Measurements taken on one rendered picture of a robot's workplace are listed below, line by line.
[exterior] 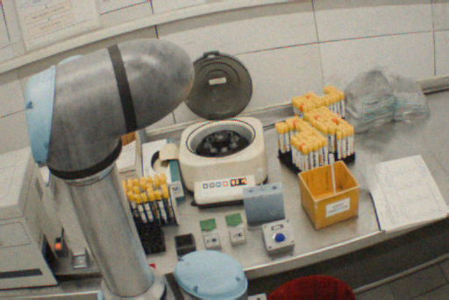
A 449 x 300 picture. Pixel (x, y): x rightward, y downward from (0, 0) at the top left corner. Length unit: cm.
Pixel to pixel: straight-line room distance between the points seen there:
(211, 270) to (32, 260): 62
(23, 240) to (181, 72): 79
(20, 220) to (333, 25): 120
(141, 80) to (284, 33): 117
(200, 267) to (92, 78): 41
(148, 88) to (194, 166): 89
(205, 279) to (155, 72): 39
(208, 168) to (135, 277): 74
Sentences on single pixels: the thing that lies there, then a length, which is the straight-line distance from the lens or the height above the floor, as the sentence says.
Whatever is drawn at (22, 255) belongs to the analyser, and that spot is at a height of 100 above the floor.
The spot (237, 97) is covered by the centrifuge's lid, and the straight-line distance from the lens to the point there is 172.
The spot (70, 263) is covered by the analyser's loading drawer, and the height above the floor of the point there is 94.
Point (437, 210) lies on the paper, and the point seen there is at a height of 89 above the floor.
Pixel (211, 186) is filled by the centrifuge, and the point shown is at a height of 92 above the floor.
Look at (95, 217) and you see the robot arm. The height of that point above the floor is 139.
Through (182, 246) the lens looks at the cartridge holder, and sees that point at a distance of 139.
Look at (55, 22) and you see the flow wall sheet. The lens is 168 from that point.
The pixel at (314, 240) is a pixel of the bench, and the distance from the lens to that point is 136.
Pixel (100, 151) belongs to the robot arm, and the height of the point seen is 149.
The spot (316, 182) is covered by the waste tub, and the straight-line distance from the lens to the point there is 146.
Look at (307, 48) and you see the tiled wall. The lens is 179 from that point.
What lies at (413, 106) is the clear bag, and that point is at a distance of 183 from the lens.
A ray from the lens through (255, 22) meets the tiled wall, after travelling 172.
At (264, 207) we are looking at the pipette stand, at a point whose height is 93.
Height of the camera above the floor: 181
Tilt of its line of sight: 32 degrees down
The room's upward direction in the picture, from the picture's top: 10 degrees counter-clockwise
